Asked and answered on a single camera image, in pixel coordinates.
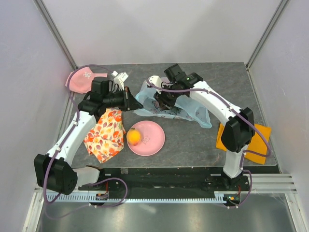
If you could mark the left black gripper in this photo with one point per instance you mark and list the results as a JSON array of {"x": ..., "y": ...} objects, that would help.
[{"x": 129, "y": 102}]

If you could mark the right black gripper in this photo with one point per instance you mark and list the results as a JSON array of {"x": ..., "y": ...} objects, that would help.
[{"x": 164, "y": 103}]

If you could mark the light blue plastic bag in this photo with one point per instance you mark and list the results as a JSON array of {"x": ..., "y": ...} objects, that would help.
[{"x": 185, "y": 108}]

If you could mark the fake peach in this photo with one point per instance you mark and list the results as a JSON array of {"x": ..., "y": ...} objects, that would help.
[{"x": 133, "y": 136}]

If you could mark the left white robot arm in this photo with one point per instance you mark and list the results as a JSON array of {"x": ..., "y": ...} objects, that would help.
[{"x": 53, "y": 170}]

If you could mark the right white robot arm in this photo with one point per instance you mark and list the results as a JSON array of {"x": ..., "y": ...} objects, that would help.
[{"x": 237, "y": 133}]

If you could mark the pink plate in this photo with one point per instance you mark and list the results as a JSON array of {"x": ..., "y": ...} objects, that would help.
[{"x": 153, "y": 138}]

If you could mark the floral patterned cloth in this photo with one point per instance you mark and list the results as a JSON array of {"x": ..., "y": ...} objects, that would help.
[{"x": 106, "y": 138}]

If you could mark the pink cap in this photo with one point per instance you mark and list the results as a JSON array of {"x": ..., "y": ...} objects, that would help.
[{"x": 81, "y": 81}]

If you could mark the orange folded cloth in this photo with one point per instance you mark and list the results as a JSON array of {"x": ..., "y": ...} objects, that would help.
[{"x": 256, "y": 145}]

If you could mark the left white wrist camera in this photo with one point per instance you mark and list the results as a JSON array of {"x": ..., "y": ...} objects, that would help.
[{"x": 119, "y": 79}]

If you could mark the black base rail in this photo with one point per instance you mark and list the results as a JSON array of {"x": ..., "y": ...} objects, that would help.
[{"x": 210, "y": 179}]

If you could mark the slotted cable duct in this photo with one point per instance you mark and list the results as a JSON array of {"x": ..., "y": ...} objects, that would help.
[{"x": 101, "y": 197}]

